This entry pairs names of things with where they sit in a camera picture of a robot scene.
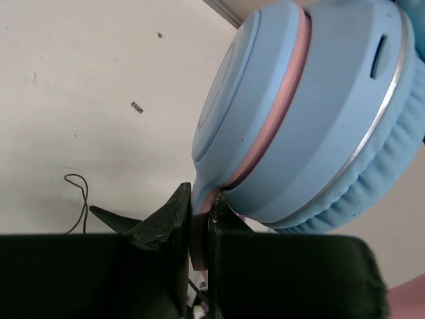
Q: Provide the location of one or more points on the aluminium rail frame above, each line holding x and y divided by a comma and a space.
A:
220, 8

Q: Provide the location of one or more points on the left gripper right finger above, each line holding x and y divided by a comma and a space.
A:
267, 275

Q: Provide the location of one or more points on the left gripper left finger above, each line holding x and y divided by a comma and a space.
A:
139, 270

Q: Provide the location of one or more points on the blue pink cat-ear headphones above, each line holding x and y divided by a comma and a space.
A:
314, 114

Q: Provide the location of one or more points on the small dark debris piece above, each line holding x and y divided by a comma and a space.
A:
136, 107

